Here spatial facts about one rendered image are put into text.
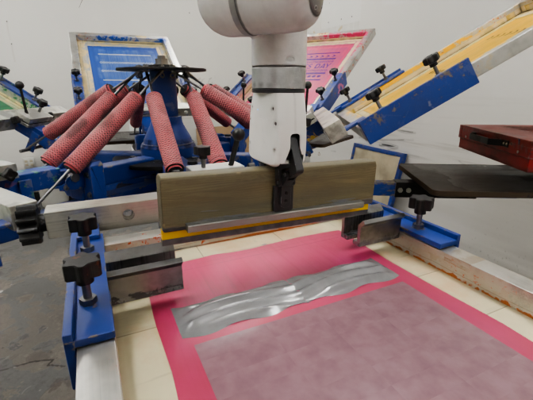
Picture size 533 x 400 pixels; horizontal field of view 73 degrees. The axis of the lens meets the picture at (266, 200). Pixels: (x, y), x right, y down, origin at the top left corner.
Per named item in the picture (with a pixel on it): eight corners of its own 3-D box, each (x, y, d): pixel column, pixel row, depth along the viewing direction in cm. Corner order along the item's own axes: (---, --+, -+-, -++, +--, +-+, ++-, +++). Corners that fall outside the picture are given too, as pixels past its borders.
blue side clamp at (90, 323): (121, 375, 41) (113, 323, 39) (72, 390, 39) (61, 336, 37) (107, 263, 66) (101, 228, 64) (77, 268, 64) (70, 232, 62)
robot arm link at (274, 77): (239, 68, 52) (239, 88, 53) (266, 65, 45) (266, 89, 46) (285, 70, 56) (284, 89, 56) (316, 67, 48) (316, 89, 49)
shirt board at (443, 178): (509, 184, 146) (514, 164, 144) (586, 220, 108) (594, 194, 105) (187, 178, 155) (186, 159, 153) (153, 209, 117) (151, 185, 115)
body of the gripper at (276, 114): (239, 82, 53) (241, 157, 56) (270, 81, 44) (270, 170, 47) (284, 82, 56) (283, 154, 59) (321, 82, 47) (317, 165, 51)
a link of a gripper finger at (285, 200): (272, 167, 52) (271, 211, 54) (282, 171, 49) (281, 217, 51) (291, 165, 53) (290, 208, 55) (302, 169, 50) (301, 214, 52)
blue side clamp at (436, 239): (454, 270, 64) (461, 234, 62) (435, 276, 62) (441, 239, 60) (348, 217, 90) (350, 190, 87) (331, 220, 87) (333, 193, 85)
